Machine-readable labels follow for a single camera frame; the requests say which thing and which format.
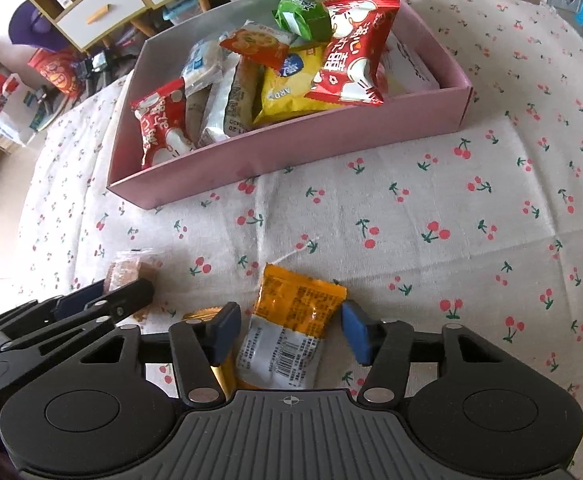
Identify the white silver snack packet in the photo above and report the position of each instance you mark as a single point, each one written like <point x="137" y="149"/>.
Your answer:
<point x="226" y="110"/>

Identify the pink cardboard box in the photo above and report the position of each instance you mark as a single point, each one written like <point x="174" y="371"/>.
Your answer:
<point x="296" y="160"/>

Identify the clear white snack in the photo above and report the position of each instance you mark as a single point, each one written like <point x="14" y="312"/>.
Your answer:
<point x="201" y="65"/>

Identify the red printed bag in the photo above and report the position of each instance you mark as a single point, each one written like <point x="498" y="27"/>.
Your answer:
<point x="53" y="72"/>

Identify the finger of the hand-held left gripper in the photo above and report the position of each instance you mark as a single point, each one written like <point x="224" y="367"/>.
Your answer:
<point x="131" y="300"/>
<point x="78" y="300"/>

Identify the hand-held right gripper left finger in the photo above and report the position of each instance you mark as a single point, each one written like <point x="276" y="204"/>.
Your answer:
<point x="224" y="332"/>

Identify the cherry print tablecloth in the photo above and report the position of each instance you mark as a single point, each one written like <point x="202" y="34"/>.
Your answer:
<point x="371" y="200"/>

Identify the green snack packet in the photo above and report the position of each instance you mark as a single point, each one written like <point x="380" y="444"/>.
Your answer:
<point x="301" y="15"/>

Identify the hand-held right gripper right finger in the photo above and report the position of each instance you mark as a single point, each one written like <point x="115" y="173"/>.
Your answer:
<point x="356" y="332"/>

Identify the orange clear snack packet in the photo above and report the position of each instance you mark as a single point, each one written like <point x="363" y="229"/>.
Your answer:
<point x="291" y="305"/>

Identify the small orange snack packet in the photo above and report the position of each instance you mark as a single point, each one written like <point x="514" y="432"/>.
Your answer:
<point x="256" y="45"/>

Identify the white plastic bag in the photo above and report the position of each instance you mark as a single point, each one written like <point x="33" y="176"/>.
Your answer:
<point x="13" y="120"/>

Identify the yellow snack packet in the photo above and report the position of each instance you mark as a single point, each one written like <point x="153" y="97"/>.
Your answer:
<point x="281" y="95"/>

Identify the brown cake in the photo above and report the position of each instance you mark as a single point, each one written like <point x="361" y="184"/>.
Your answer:
<point x="129" y="270"/>

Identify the purple hat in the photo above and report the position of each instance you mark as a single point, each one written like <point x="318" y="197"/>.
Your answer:
<point x="26" y="27"/>

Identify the large red white snack packet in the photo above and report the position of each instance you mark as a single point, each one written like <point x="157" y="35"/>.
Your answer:
<point x="351" y="60"/>

